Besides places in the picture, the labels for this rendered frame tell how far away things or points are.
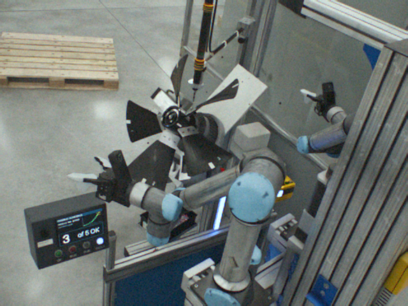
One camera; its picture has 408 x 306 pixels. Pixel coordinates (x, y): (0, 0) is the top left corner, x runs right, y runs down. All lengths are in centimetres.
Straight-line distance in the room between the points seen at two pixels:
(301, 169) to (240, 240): 144
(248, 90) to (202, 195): 107
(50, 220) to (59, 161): 231
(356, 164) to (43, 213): 102
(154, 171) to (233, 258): 99
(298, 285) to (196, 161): 73
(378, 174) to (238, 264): 47
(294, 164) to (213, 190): 136
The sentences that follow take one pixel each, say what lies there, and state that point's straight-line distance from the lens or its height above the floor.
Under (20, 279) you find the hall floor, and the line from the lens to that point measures 313.
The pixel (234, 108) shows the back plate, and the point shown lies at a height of 122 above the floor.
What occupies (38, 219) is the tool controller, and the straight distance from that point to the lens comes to 166.
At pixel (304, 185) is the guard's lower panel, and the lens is 274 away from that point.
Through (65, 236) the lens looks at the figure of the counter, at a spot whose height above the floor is 117.
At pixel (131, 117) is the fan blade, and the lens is 251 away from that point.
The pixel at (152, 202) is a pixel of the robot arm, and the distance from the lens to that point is 142.
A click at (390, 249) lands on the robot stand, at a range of 141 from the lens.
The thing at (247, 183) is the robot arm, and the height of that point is 168.
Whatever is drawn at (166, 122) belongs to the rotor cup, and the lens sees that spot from 227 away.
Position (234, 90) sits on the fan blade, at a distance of 216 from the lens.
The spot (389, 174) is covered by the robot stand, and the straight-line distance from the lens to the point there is 131.
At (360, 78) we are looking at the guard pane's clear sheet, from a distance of 236.
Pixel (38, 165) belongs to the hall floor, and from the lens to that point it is 393.
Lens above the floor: 241
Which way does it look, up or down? 35 degrees down
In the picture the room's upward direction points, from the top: 11 degrees clockwise
